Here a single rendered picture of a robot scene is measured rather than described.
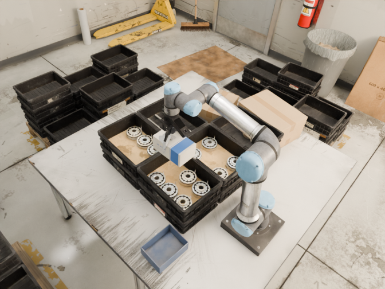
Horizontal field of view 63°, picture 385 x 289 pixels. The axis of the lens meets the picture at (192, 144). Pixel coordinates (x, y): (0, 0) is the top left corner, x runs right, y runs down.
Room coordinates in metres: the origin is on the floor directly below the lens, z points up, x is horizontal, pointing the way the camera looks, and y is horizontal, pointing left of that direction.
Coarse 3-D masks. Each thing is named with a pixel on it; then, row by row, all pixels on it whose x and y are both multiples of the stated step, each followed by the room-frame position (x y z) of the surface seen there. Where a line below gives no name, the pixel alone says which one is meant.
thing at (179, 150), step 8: (176, 136) 1.20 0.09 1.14; (160, 144) 1.15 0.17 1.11; (168, 144) 1.13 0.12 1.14; (176, 144) 1.14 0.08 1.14; (184, 144) 1.14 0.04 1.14; (192, 144) 1.15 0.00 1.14; (160, 152) 1.15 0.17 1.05; (168, 152) 1.12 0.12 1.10; (176, 152) 1.09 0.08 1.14; (184, 152) 1.09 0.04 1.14; (192, 152) 1.14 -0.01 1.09; (176, 160) 1.08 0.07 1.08; (184, 160) 1.09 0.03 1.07
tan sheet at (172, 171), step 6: (168, 162) 1.29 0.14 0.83; (162, 168) 1.24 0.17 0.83; (168, 168) 1.24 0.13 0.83; (174, 168) 1.24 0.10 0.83; (180, 168) 1.25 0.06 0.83; (186, 168) 1.25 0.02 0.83; (168, 174) 1.19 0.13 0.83; (174, 174) 1.19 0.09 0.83; (168, 180) 1.15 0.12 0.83; (174, 180) 1.15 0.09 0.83; (198, 180) 1.17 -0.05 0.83; (180, 186) 1.11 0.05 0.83; (180, 192) 1.07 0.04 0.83; (186, 192) 1.07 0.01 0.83; (192, 198) 1.03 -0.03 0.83; (198, 198) 1.04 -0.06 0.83
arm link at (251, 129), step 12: (204, 84) 1.25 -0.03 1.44; (216, 84) 1.25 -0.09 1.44; (204, 96) 1.17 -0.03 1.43; (216, 96) 1.17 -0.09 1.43; (216, 108) 1.14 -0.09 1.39; (228, 108) 1.12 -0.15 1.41; (228, 120) 1.10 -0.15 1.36; (240, 120) 1.07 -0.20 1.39; (252, 120) 1.07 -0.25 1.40; (252, 132) 1.02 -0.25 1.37; (264, 132) 1.01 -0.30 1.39; (276, 144) 0.95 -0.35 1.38
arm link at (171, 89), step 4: (168, 84) 1.19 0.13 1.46; (172, 84) 1.19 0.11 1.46; (176, 84) 1.20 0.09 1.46; (164, 88) 1.17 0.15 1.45; (168, 88) 1.16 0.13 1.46; (172, 88) 1.16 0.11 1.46; (176, 88) 1.17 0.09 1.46; (164, 92) 1.17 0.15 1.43; (168, 92) 1.15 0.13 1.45; (172, 92) 1.15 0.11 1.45; (176, 92) 1.16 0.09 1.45; (164, 96) 1.17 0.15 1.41; (168, 96) 1.15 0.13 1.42; (172, 96) 1.15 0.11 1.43; (164, 100) 1.17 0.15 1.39; (168, 100) 1.15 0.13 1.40; (172, 100) 1.14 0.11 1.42; (164, 104) 1.17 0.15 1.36; (168, 104) 1.15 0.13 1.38; (172, 104) 1.14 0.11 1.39; (168, 108) 1.15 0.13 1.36; (172, 108) 1.15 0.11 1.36
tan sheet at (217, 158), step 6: (198, 144) 1.46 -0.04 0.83; (204, 150) 1.42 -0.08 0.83; (216, 150) 1.42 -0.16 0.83; (222, 150) 1.43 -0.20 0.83; (204, 156) 1.36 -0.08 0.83; (210, 156) 1.37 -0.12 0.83; (216, 156) 1.37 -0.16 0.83; (222, 156) 1.38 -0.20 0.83; (228, 156) 1.38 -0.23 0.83; (204, 162) 1.31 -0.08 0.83; (210, 162) 1.32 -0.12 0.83; (216, 162) 1.32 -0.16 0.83; (222, 162) 1.32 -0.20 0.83; (210, 168) 1.27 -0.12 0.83; (228, 174) 1.23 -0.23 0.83
